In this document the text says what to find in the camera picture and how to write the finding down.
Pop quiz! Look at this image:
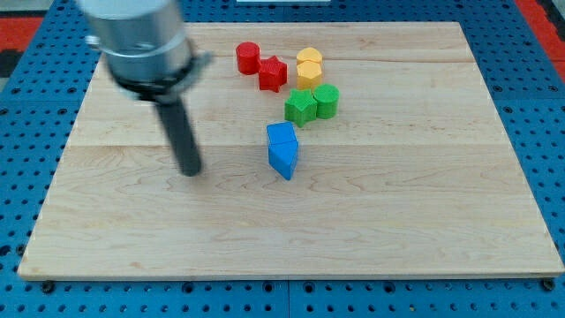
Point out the blue cube block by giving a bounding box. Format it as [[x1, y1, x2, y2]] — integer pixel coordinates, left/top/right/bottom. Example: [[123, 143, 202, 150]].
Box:
[[266, 121, 297, 145]]

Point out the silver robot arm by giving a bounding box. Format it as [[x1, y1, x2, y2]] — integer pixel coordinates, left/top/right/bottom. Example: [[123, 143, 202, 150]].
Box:
[[76, 0, 213, 102]]

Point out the yellow hexagon block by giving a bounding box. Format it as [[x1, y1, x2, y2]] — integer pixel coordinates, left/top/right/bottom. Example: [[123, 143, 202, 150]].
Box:
[[297, 61, 323, 90]]

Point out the red star block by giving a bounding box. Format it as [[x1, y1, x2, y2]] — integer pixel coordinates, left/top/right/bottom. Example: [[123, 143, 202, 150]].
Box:
[[259, 56, 288, 93]]

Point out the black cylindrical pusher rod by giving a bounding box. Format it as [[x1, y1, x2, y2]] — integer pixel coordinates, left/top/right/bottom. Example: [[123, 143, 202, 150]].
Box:
[[155, 98, 201, 177]]

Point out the green star block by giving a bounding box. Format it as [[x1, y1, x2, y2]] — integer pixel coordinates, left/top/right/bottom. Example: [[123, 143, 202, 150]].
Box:
[[284, 88, 318, 127]]

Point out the blue triangle block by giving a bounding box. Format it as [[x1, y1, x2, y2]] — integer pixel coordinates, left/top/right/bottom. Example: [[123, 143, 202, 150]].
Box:
[[267, 141, 299, 180]]

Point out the yellow half-round block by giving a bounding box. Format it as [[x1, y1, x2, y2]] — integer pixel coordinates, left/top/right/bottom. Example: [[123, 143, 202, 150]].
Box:
[[296, 47, 323, 64]]

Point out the green cylinder block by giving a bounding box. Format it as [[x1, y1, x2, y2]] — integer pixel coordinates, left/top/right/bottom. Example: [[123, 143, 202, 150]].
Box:
[[313, 84, 340, 119]]

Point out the light wooden board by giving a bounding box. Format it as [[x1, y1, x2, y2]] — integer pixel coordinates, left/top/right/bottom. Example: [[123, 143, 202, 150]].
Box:
[[19, 22, 564, 281]]

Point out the red cylinder block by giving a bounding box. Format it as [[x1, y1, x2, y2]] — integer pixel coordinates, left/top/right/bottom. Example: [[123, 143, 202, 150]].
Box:
[[236, 42, 260, 75]]

